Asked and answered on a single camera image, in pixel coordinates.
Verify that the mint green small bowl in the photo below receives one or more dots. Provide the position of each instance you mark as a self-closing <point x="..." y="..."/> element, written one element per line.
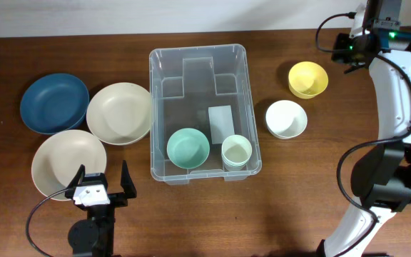
<point x="188" y="148"/>

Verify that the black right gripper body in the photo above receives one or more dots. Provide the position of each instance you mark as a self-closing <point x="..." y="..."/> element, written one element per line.
<point x="359" y="58"/>

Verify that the white small bowl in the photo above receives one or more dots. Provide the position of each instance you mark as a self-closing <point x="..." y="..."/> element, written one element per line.
<point x="286" y="119"/>

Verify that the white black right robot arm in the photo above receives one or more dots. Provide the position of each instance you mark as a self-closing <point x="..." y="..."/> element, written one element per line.
<point x="381" y="179"/>

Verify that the dark blue bowl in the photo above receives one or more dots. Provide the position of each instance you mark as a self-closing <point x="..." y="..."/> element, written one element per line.
<point x="54" y="103"/>

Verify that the clear plastic storage bin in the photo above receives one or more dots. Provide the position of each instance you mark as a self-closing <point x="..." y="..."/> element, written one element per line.
<point x="184" y="83"/>

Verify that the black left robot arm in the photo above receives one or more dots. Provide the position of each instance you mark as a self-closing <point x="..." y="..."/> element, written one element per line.
<point x="94" y="235"/>

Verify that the cream cup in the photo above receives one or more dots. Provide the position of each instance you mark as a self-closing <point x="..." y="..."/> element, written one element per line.
<point x="236" y="148"/>

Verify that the grey cup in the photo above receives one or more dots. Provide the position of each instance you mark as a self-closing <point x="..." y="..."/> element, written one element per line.
<point x="234" y="168"/>

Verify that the yellow small bowl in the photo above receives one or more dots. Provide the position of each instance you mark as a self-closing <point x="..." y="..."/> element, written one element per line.
<point x="307" y="79"/>

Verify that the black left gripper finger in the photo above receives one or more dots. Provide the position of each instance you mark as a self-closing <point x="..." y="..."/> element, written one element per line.
<point x="126" y="182"/>
<point x="78" y="177"/>

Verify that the white label in bin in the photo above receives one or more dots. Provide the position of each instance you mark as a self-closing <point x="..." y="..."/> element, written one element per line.
<point x="221" y="123"/>

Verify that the beige bowl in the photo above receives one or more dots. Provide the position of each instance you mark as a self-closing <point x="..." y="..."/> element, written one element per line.
<point x="59" y="157"/>
<point x="120" y="114"/>

